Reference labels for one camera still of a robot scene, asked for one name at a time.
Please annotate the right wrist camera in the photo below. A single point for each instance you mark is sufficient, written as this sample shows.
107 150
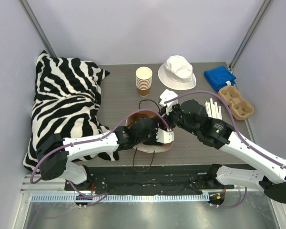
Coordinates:
167 100

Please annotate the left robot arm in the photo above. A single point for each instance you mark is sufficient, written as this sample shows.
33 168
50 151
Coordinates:
58 163

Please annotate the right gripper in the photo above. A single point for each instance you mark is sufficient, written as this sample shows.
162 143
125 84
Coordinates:
171 117

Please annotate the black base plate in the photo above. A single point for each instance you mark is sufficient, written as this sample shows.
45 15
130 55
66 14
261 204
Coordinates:
156 180

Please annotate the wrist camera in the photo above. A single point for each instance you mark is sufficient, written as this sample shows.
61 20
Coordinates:
166 136
167 100

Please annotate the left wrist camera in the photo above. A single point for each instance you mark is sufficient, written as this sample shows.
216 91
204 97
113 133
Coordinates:
166 136

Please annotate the aluminium rail frame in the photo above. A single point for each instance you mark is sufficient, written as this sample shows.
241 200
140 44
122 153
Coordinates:
54 191

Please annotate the orange paper gift bag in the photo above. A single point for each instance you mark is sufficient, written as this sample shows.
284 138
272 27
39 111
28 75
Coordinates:
145 148

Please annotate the blue folded cloth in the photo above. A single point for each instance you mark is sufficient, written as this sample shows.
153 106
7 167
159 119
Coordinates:
219 77

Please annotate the brown cardboard cup carrier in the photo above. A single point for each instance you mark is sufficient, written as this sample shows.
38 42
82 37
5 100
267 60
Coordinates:
240 108

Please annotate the zebra print pillow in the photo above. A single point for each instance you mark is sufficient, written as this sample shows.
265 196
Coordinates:
66 102

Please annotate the stack of paper cups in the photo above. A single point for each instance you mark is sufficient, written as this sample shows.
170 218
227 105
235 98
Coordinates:
143 78

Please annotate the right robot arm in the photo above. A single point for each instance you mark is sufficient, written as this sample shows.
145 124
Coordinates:
268 172

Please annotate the white wrapped straws bundle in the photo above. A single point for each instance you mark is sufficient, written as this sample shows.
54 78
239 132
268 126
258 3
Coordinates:
213 110

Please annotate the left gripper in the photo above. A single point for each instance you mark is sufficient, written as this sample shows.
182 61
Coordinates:
153 132

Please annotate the white bucket hat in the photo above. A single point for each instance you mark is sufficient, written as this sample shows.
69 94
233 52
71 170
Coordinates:
177 73

